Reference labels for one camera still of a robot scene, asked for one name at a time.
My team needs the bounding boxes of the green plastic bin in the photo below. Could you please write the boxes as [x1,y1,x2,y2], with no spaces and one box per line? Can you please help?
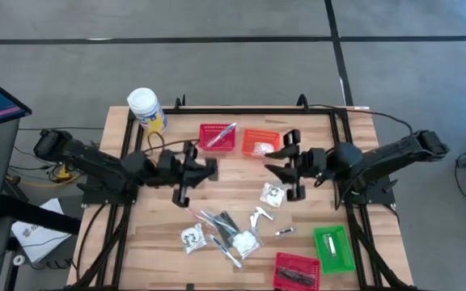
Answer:
[312,224,357,276]

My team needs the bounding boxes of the bagged toothbrush teal grip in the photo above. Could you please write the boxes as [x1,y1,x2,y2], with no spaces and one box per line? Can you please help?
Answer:
[198,207,230,228]
[206,121,239,149]

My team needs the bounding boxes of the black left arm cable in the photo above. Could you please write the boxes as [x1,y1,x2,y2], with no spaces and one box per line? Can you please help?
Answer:
[146,129,201,157]

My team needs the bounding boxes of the bagged white cotton balls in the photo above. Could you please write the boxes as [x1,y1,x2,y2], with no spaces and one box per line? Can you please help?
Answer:
[230,228,265,260]

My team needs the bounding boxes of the white paper sheets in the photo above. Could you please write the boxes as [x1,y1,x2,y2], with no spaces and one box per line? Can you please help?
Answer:
[11,197,73,264]

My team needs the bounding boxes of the bagged toothbrush red handle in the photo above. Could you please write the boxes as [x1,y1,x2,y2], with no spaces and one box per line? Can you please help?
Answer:
[185,207,218,228]

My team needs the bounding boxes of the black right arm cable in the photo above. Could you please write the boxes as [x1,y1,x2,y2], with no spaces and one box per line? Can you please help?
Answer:
[308,103,415,137]

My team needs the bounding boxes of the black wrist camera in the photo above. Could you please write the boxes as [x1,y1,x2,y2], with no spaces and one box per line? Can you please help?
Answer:
[303,147,328,179]
[159,149,184,187]

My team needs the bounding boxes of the black cart leg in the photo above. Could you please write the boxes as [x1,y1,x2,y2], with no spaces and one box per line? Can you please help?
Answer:
[0,193,83,235]

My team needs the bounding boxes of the orange mesh basket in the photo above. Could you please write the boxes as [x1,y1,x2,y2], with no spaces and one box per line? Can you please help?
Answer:
[240,128,282,159]

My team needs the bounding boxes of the black aluminium rig frame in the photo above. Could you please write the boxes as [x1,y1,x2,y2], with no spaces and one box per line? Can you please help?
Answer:
[66,95,417,291]

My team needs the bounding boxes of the yellow floor cable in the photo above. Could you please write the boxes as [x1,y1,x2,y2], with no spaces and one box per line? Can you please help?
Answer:
[5,163,83,188]

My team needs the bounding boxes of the Lysol wipes canister yellow label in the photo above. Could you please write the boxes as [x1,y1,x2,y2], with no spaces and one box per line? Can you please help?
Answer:
[126,86,169,137]

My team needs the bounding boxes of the large red mesh basket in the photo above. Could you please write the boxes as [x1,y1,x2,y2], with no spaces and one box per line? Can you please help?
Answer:
[273,251,323,291]

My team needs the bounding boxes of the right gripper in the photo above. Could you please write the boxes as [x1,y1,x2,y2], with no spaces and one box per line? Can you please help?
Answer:
[264,129,307,202]

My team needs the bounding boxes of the bagged black comb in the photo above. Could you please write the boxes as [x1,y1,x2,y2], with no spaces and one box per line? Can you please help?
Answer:
[218,209,243,248]
[276,265,318,287]

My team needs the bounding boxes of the small red mesh basket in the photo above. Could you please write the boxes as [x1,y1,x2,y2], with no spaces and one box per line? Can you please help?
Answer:
[198,123,238,153]

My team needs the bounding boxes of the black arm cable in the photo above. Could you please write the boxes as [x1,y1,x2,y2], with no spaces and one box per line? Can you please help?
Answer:
[146,129,201,157]
[308,103,415,137]

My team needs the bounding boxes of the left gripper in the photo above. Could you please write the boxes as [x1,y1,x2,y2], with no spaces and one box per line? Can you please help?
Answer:
[172,141,219,209]

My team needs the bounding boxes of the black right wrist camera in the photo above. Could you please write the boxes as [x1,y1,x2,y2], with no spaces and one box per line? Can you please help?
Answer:
[303,147,328,179]

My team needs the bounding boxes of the bagged silver nail clipper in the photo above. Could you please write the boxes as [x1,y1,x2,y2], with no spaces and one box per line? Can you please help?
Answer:
[248,212,261,234]
[255,205,276,221]
[322,232,338,259]
[274,226,299,238]

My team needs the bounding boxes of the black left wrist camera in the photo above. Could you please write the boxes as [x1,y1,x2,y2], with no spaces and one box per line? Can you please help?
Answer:
[159,149,184,187]

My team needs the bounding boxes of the bagged toothbrush blue handle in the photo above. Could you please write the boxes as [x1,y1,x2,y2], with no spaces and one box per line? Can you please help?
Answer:
[210,213,239,236]

